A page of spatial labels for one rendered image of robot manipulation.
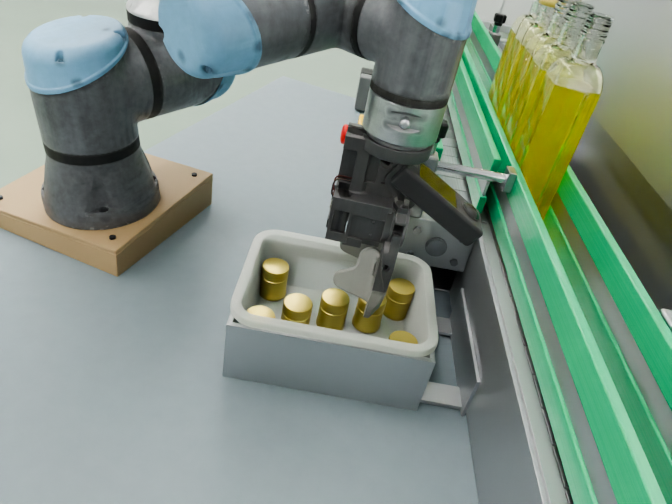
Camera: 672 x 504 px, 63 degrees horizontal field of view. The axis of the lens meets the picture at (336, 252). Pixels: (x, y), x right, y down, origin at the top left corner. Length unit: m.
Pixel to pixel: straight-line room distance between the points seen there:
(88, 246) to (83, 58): 0.23
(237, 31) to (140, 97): 0.31
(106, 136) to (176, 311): 0.23
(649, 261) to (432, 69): 0.41
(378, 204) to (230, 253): 0.31
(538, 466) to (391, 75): 0.34
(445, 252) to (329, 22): 0.35
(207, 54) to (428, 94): 0.19
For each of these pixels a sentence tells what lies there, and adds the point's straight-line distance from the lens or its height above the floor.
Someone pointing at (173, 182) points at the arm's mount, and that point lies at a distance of 0.86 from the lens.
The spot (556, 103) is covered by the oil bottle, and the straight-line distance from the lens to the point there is 0.71.
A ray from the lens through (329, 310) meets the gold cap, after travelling 0.65.
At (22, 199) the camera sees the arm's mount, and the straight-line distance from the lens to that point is 0.87.
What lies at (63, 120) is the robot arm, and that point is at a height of 0.93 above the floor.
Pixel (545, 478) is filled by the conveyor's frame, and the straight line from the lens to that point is 0.48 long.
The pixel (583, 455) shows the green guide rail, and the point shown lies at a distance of 0.47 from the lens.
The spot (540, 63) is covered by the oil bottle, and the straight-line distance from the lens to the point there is 0.76.
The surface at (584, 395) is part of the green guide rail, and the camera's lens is 0.46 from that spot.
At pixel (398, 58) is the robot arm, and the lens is 0.50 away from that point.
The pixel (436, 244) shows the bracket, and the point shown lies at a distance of 0.72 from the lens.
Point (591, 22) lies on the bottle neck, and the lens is 0.71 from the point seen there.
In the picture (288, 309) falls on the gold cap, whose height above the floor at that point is 0.81.
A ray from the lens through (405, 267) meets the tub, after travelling 0.71.
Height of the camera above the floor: 1.23
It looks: 35 degrees down
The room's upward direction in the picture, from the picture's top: 12 degrees clockwise
